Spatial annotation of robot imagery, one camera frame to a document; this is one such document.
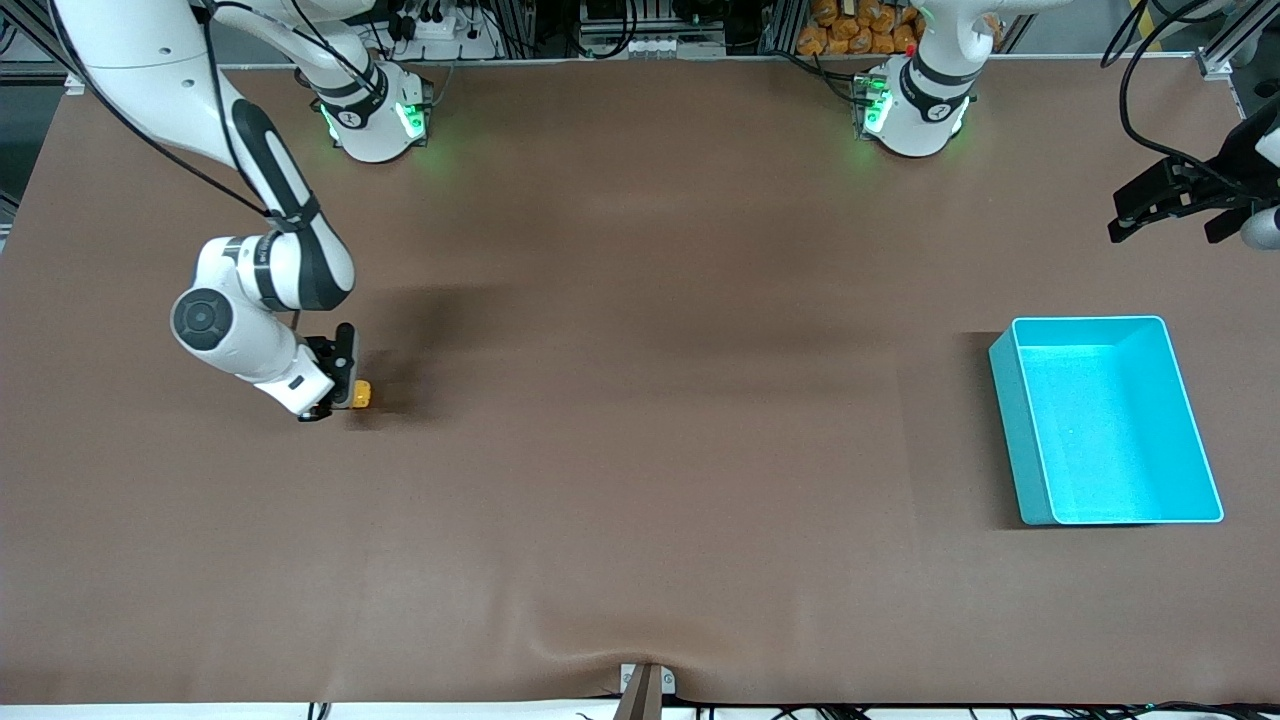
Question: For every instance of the yellow beetle toy car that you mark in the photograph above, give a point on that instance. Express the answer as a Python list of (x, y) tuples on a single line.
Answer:
[(362, 394)]

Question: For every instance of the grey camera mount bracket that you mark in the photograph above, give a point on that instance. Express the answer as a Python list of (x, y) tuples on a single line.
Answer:
[(645, 695)]

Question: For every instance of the orange snack bags pile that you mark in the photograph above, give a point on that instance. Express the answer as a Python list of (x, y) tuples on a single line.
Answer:
[(860, 30)]

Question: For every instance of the white connector block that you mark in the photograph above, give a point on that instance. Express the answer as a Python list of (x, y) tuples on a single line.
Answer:
[(650, 46)]

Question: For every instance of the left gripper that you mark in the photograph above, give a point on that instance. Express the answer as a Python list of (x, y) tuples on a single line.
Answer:
[(1226, 176)]

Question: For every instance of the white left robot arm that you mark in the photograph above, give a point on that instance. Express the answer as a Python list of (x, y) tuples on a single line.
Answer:
[(920, 100)]

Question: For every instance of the white power strip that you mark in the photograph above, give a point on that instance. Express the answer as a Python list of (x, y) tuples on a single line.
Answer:
[(440, 28)]

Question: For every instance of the aluminium frame profile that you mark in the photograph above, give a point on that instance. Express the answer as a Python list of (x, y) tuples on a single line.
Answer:
[(25, 40), (1235, 45)]

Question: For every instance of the turquoise plastic bin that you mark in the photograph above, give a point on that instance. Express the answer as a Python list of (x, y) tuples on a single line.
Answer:
[(1110, 430)]

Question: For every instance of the brown table mat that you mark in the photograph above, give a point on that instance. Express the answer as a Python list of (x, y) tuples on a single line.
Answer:
[(640, 300)]

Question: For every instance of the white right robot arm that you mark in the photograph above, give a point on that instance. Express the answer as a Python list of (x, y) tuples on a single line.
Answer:
[(150, 70)]

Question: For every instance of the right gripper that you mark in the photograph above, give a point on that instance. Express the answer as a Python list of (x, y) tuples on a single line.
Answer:
[(326, 353)]

